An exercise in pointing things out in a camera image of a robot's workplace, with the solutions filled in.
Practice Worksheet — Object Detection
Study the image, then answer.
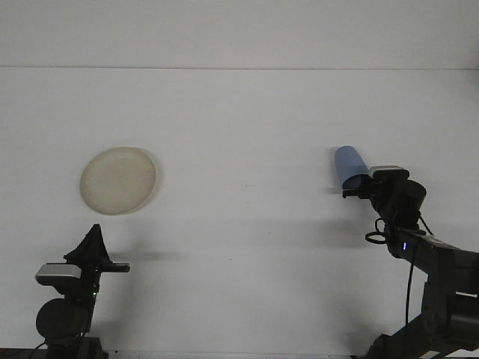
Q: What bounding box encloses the pale round plate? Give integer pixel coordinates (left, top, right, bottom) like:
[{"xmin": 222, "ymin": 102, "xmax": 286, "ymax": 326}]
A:
[{"xmin": 79, "ymin": 146, "xmax": 162, "ymax": 217}]

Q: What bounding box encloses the pale blue cup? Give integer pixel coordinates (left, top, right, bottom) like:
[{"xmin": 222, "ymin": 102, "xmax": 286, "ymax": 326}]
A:
[{"xmin": 334, "ymin": 145, "xmax": 370, "ymax": 191}]

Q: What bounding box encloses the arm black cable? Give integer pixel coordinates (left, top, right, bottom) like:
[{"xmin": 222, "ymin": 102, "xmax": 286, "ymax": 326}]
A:
[{"xmin": 364, "ymin": 212, "xmax": 435, "ymax": 328}]

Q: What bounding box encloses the grey camera box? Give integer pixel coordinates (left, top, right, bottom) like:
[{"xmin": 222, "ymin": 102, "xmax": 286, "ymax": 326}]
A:
[
  {"xmin": 35, "ymin": 263, "xmax": 82, "ymax": 286},
  {"xmin": 368, "ymin": 165, "xmax": 411, "ymax": 180}
]

